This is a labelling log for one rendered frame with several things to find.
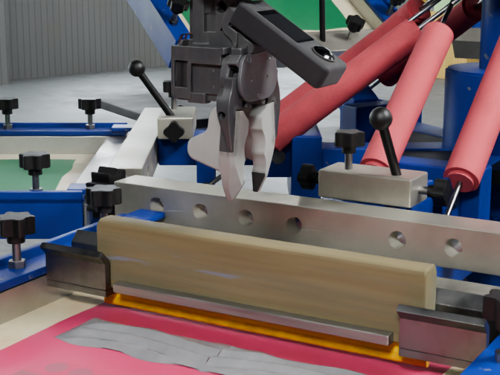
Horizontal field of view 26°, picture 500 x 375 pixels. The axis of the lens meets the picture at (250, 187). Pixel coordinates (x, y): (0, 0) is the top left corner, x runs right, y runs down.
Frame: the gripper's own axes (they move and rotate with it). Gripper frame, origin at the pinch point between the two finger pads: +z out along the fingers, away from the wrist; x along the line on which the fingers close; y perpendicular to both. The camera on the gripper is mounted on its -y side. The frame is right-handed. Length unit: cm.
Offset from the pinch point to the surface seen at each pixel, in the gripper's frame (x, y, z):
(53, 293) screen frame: 1.4, 25.0, 15.5
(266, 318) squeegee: 2.4, -3.4, 12.9
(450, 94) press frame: -78, 7, 0
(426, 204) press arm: -41.8, -3.0, 10.2
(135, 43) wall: -862, 646, 83
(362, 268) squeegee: 1.0, -13.1, 6.4
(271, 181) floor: -442, 242, 110
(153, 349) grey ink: 8.5, 6.0, 16.0
